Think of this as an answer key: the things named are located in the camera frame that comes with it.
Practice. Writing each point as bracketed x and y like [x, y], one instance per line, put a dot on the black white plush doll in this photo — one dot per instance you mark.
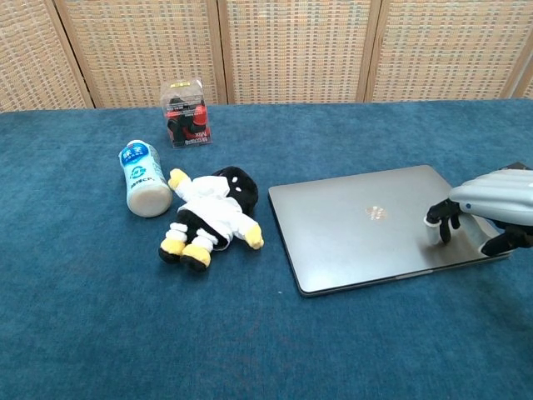
[212, 208]

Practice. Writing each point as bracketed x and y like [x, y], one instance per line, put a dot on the white milk drink bottle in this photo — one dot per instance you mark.
[143, 179]

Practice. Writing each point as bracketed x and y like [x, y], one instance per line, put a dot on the clear box with red-black item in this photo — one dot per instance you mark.
[186, 116]

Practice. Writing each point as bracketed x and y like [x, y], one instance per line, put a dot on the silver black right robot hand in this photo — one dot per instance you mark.
[495, 200]

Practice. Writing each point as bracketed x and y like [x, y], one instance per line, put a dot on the small black box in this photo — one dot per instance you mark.
[516, 166]

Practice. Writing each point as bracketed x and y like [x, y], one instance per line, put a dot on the woven rattan folding screen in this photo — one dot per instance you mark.
[166, 50]

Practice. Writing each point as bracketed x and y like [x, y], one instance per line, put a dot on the grey laptop computer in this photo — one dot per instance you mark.
[358, 225]

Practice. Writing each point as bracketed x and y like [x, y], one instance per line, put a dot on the blue fabric table cover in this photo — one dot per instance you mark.
[125, 312]

